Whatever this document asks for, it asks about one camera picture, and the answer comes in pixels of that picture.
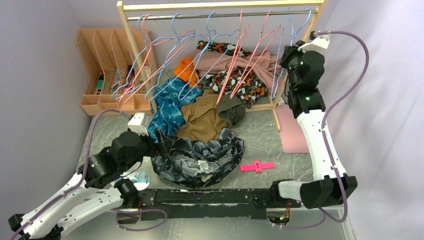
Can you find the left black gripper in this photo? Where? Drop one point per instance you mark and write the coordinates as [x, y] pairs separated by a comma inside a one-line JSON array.
[[156, 148]]

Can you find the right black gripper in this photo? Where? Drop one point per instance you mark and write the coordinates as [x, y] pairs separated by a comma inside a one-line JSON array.
[[290, 51]]

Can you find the blue wire hanger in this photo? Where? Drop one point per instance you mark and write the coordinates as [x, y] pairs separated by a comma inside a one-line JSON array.
[[278, 75], [212, 35], [133, 47], [181, 43]]

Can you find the dark leaf print shorts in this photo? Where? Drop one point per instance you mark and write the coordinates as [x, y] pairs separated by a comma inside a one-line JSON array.
[[196, 165]]

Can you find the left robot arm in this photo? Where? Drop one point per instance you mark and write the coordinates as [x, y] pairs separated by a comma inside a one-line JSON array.
[[97, 187]]

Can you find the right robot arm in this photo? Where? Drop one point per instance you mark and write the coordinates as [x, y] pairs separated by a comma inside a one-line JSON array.
[[331, 186]]

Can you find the brown shorts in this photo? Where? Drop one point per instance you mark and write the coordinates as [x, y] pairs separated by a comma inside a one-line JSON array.
[[202, 121]]

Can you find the pink garment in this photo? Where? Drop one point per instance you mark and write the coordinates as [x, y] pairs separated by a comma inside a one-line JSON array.
[[256, 73]]

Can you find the blue leaf print garment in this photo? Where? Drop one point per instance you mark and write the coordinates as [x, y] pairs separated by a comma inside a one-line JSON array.
[[169, 98]]

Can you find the orange black patterned garment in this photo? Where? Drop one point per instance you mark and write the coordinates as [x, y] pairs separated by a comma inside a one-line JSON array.
[[227, 48]]

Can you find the peach file organizer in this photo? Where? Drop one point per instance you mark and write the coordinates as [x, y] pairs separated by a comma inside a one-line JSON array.
[[105, 53]]

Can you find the olive green garment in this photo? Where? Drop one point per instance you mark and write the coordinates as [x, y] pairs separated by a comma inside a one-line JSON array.
[[231, 110]]

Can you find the pink clipboard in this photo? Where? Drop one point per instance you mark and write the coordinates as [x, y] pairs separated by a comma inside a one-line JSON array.
[[292, 137]]

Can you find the pink plastic clip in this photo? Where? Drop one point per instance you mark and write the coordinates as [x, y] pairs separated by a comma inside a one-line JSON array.
[[257, 166]]

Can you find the wooden clothes rack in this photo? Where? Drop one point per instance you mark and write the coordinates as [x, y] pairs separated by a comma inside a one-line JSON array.
[[270, 4]]

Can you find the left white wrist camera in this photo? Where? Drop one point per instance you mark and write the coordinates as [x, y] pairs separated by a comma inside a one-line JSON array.
[[139, 123]]

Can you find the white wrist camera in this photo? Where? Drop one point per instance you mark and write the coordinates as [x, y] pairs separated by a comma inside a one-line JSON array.
[[318, 43], [139, 123]]

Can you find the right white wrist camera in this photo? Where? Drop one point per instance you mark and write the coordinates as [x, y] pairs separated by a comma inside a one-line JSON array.
[[318, 43]]

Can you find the pink wire hanger left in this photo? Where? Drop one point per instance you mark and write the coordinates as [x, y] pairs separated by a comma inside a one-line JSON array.
[[141, 57]]

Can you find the pink wire hanger middle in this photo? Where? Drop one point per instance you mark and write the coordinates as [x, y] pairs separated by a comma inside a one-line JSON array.
[[237, 48]]

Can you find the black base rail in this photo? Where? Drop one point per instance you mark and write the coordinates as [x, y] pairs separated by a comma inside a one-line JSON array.
[[255, 203]]

